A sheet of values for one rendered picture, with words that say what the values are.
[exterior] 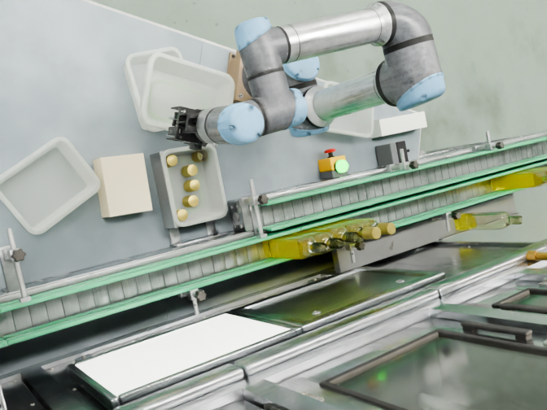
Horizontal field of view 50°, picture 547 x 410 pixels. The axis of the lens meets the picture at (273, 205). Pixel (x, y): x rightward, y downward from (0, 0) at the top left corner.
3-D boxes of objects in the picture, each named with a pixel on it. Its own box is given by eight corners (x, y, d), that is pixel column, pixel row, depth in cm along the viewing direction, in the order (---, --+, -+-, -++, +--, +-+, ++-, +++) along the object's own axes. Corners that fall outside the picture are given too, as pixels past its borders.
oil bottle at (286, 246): (264, 257, 175) (306, 260, 157) (260, 239, 175) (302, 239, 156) (280, 253, 178) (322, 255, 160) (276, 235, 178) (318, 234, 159)
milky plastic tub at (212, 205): (164, 228, 172) (176, 228, 164) (149, 154, 170) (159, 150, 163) (216, 216, 181) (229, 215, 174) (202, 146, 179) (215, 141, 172)
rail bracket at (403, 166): (384, 173, 203) (413, 169, 192) (380, 152, 202) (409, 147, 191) (392, 171, 205) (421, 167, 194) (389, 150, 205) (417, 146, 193)
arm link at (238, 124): (273, 137, 110) (234, 150, 106) (245, 138, 119) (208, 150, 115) (264, 96, 108) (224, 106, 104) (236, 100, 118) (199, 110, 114)
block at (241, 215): (232, 233, 177) (243, 232, 171) (226, 202, 176) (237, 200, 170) (242, 229, 179) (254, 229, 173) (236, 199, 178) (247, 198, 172)
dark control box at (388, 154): (378, 167, 218) (393, 164, 211) (374, 146, 218) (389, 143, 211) (393, 163, 223) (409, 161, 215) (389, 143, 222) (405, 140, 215)
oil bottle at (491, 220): (455, 230, 220) (517, 229, 198) (452, 215, 220) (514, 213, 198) (465, 226, 223) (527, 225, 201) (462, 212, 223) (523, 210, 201)
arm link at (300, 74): (290, 47, 177) (315, 34, 165) (302, 90, 178) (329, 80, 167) (256, 54, 170) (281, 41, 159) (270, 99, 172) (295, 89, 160)
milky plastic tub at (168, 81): (137, 58, 140) (150, 48, 133) (220, 84, 152) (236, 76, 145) (127, 128, 138) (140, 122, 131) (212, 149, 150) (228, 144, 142)
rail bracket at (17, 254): (2, 297, 145) (18, 307, 126) (-12, 231, 144) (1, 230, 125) (23, 292, 148) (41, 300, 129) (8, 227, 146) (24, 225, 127)
